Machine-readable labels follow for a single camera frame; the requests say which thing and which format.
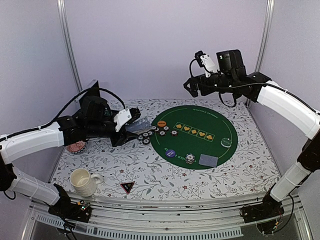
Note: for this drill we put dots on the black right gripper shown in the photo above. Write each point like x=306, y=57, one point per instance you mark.
x=193, y=80

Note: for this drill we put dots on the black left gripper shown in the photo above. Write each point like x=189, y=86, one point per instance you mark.
x=122, y=137

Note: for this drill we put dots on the blue playing card deck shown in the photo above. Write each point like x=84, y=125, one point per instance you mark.
x=140, y=125

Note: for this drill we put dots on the orange big blind button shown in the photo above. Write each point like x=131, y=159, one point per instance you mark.
x=161, y=123

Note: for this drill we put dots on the blue small blind button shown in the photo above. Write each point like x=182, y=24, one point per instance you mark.
x=170, y=153

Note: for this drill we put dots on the white dealer button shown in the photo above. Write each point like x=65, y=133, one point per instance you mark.
x=226, y=142

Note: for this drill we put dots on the poker chip stack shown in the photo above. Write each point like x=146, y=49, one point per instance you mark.
x=190, y=158

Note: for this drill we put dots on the dealt blue card pile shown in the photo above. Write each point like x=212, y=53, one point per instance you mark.
x=208, y=160

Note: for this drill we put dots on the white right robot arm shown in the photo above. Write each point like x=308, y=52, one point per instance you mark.
x=229, y=76

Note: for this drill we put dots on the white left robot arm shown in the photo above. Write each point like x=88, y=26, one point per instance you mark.
x=94, y=119

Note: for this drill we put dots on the floral white table mat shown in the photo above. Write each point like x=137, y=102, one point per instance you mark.
x=251, y=170

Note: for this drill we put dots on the black triangular marker tag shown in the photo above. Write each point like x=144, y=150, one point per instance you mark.
x=127, y=186

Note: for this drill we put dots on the aluminium poker chip case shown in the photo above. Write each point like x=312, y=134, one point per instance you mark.
x=91, y=92

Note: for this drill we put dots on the round green poker mat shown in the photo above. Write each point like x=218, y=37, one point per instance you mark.
x=200, y=130

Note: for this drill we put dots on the cream ceramic mug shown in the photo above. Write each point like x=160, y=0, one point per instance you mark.
x=84, y=183

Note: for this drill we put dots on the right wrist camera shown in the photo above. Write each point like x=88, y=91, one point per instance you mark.
x=206, y=62

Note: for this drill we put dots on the right aluminium frame post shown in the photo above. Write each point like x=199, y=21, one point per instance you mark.
x=267, y=24

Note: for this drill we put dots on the aluminium frame post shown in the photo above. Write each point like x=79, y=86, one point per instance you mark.
x=267, y=24
x=61, y=7

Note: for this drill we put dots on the aluminium front rail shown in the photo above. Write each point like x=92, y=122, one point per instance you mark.
x=200, y=219

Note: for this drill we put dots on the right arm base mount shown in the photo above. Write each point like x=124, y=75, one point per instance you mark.
x=268, y=208

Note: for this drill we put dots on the left aluminium frame post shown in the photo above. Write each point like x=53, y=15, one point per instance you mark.
x=61, y=7

